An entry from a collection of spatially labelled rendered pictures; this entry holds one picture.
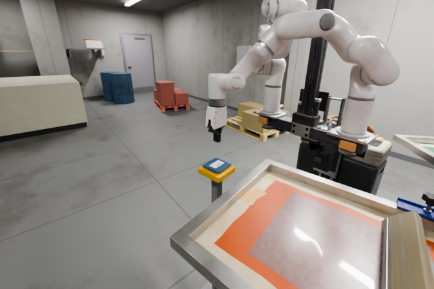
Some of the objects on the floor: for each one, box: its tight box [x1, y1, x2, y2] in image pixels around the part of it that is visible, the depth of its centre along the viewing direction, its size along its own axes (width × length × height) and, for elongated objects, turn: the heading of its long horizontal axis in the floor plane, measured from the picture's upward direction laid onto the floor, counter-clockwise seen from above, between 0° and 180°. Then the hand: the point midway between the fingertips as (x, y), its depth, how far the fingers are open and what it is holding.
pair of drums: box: [100, 72, 135, 104], centre depth 658 cm, size 76×124×92 cm, turn 38°
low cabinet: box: [0, 74, 88, 143], centre depth 421 cm, size 203×249×94 cm
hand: (217, 137), depth 92 cm, fingers closed
